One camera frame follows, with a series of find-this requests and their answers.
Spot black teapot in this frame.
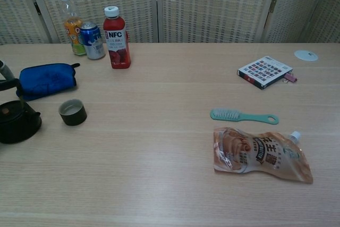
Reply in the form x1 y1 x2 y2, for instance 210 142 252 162
0 79 43 145

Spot dark ceramic teacup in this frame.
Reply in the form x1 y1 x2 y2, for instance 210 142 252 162
58 98 88 127

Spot green plastic brush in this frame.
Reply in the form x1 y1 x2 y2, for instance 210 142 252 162
209 107 280 125

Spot book with colourful grid cover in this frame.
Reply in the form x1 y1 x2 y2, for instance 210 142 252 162
236 55 294 90

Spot blue zipper pouch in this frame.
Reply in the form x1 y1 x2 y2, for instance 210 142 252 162
15 63 80 102

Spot orange spouted sauce pouch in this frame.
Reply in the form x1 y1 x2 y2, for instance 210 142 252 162
212 127 314 184

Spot clear orange drink bottle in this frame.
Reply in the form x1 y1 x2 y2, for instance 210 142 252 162
58 0 87 56

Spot woven folding screen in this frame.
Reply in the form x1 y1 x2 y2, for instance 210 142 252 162
0 0 340 46

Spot pink binder clip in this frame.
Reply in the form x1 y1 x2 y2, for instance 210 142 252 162
283 70 298 83

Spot red NFC juice bottle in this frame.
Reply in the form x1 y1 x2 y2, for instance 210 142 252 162
103 6 132 70

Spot white round lid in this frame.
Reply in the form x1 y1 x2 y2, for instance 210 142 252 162
294 49 319 62

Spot blue white drink can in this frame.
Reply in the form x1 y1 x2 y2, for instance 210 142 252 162
80 21 106 61

